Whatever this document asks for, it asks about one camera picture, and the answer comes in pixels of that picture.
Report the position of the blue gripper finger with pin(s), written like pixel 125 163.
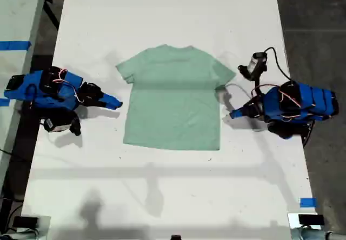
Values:
pixel 239 110
pixel 112 99
pixel 238 116
pixel 112 105

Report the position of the pale green T-shirt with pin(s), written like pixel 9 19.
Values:
pixel 173 102

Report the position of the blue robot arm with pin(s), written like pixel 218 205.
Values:
pixel 319 102
pixel 35 94

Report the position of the black base clamp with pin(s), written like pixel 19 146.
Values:
pixel 306 140

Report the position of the short blue tape strip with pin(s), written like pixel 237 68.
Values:
pixel 4 102

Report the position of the black metal stand leg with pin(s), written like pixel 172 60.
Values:
pixel 51 13

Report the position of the long blue tape strip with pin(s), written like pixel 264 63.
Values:
pixel 14 45

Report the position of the square blue tape piece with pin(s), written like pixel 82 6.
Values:
pixel 308 202

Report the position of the white side table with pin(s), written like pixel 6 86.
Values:
pixel 16 13

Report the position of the small black box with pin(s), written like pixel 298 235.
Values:
pixel 311 220
pixel 25 222

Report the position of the small black object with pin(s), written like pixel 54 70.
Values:
pixel 175 238

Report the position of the grey tube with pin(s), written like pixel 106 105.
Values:
pixel 311 234

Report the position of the black camera box silver side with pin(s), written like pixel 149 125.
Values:
pixel 255 64

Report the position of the black camera box white label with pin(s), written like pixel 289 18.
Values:
pixel 55 125

